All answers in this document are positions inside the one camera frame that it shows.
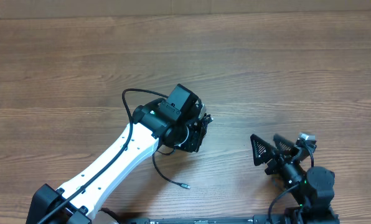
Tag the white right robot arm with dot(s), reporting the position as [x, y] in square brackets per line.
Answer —
[311, 186]

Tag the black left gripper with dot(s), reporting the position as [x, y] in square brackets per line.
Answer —
[199, 132]

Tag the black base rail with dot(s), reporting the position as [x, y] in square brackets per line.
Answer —
[232, 220]

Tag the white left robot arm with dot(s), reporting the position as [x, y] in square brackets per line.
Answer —
[178, 121]

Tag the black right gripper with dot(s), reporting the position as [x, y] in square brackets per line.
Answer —
[279, 159]

